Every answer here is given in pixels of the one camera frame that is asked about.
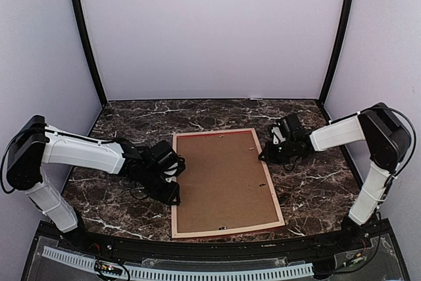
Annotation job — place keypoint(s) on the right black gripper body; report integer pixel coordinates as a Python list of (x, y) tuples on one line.
[(281, 155)]

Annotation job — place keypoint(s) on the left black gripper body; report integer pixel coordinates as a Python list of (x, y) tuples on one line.
[(154, 189)]

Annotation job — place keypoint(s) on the brown backing board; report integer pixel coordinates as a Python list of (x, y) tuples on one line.
[(223, 182)]

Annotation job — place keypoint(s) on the red wooden picture frame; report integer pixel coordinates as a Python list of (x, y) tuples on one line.
[(176, 212)]

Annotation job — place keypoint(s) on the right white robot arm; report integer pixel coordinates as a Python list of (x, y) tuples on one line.
[(388, 135)]

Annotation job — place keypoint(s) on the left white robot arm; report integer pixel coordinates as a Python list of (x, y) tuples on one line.
[(37, 143)]

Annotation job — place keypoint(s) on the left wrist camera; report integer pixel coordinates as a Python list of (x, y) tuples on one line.
[(175, 170)]

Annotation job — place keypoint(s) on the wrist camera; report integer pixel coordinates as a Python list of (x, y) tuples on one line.
[(275, 134), (175, 170)]

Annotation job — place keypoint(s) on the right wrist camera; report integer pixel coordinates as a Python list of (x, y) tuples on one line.
[(275, 134)]

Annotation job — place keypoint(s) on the white cable tray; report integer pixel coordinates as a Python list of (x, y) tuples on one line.
[(113, 271)]

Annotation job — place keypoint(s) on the black front table rail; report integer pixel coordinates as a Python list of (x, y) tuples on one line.
[(322, 248)]

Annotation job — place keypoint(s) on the right black corner post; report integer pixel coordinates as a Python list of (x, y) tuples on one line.
[(336, 51)]

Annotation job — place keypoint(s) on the black corner post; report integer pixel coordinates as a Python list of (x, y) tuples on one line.
[(88, 51), (336, 51)]

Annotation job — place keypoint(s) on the left black corner post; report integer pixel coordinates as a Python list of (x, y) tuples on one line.
[(88, 51)]

